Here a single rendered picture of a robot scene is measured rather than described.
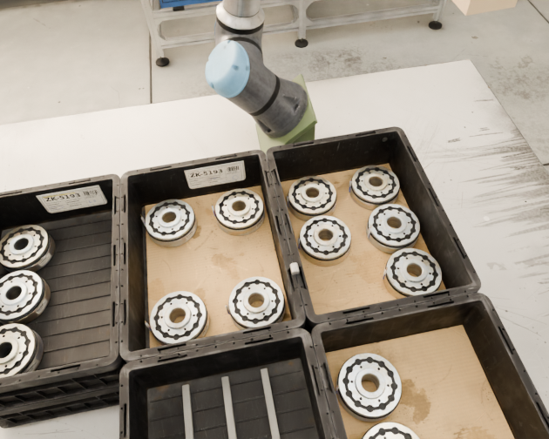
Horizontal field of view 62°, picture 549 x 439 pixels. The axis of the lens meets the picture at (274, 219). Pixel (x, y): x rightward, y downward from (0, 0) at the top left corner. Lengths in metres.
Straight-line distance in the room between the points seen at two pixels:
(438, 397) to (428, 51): 2.34
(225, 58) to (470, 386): 0.82
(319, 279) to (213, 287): 0.21
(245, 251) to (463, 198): 0.59
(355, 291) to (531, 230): 0.52
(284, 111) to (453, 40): 2.04
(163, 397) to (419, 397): 0.43
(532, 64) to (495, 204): 1.85
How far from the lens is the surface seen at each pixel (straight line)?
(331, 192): 0.97
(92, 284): 0.97
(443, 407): 0.85
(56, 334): 0.95
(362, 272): 0.91
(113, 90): 2.78
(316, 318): 0.75
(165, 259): 0.95
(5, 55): 3.36
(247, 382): 0.82
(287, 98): 1.14
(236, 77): 1.06
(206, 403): 0.83
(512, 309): 1.11
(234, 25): 1.14
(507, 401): 0.85
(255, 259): 0.92
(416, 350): 0.86
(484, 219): 1.21
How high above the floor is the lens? 1.62
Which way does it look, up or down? 55 degrees down
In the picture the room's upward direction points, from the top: 4 degrees counter-clockwise
